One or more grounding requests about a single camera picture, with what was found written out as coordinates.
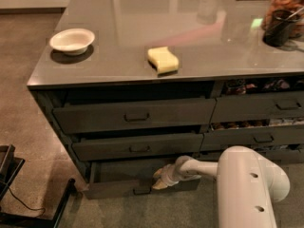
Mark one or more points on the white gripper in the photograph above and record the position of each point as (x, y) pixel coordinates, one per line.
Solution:
(172, 176)

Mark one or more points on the drawer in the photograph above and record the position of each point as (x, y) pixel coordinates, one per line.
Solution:
(86, 118)
(132, 147)
(258, 106)
(284, 156)
(120, 187)
(256, 136)

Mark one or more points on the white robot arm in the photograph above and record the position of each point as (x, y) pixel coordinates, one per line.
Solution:
(247, 185)

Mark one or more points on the grey drawer cabinet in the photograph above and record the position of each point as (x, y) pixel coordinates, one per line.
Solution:
(163, 78)

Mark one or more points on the yellow sponge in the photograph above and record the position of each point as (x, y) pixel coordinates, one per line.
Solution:
(163, 59)

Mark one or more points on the black stand base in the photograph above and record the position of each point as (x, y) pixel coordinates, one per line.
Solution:
(25, 192)

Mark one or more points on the white bowl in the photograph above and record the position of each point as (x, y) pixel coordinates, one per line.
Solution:
(73, 41)

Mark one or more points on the black mesh pen cup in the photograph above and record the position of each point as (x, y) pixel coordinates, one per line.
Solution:
(280, 27)

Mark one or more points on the glass jar of nuts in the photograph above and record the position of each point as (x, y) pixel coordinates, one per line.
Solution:
(290, 5)

